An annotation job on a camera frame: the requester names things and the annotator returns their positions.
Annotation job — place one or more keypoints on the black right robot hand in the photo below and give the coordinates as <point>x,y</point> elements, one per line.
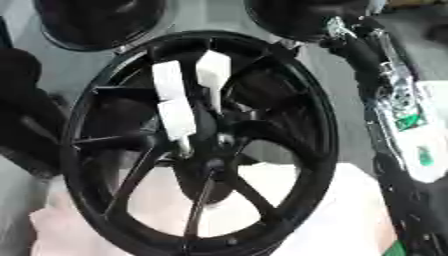
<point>361,55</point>

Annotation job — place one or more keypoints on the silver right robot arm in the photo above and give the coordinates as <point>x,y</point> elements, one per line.
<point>411,133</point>

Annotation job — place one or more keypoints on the black spoked wheel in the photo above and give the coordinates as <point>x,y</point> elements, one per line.
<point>303,133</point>

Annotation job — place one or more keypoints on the black round object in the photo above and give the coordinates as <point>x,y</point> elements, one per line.
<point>99,23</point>
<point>297,18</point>

